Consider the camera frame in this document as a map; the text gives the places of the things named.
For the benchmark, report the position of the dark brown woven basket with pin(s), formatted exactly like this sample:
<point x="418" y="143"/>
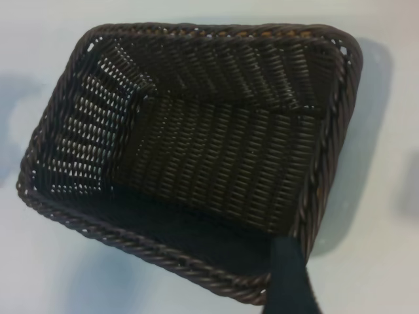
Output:
<point x="196" y="157"/>

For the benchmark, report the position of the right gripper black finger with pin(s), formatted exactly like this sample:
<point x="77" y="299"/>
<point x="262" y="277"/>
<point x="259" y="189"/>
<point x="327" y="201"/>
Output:
<point x="288" y="281"/>

